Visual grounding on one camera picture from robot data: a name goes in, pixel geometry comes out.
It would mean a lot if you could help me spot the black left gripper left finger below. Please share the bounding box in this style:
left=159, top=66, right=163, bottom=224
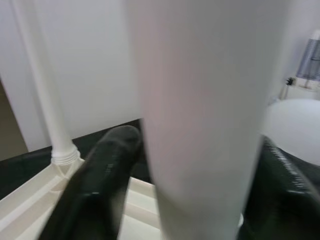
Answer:
left=37, top=125, right=141, bottom=240

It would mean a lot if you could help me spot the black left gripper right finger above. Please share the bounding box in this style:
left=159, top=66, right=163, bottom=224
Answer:
left=237, top=136, right=320, bottom=240

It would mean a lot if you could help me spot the white plastic table top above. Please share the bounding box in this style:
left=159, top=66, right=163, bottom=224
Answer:
left=0, top=159, right=245, bottom=240

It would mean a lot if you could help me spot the white plastic table leg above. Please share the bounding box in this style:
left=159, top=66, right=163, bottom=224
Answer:
left=12, top=0, right=81, bottom=166
left=127, top=0, right=288, bottom=240

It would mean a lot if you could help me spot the white rounded floor appliance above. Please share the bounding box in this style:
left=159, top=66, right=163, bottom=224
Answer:
left=259, top=98, right=320, bottom=165

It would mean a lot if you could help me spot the white tower air purifier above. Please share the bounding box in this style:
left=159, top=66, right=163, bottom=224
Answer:
left=296, top=29, right=320, bottom=82

